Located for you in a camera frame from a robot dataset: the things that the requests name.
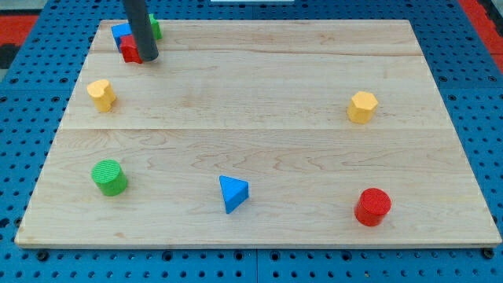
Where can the red star block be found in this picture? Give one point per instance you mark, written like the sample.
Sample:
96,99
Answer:
129,49

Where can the yellow heart block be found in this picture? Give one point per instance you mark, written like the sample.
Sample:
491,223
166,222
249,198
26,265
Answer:
102,94

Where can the wooden board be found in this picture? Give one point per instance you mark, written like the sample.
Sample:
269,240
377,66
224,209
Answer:
264,101

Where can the blue triangle block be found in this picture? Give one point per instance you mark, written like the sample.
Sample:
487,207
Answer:
234,192

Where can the yellow hexagon block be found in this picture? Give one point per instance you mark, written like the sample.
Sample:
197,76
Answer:
362,107

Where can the red cylinder block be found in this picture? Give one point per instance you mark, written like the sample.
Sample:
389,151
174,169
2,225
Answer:
372,207

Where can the green block behind rod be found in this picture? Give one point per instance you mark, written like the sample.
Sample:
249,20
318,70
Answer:
156,30

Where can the green cylinder block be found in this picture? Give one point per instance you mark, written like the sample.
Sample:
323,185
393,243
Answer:
109,177

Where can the blue cube block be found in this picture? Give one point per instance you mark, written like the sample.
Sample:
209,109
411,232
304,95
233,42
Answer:
118,31

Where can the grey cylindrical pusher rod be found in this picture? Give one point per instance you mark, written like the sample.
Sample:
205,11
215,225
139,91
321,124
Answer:
139,21

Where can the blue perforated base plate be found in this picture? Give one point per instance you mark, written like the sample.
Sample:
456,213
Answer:
39,83

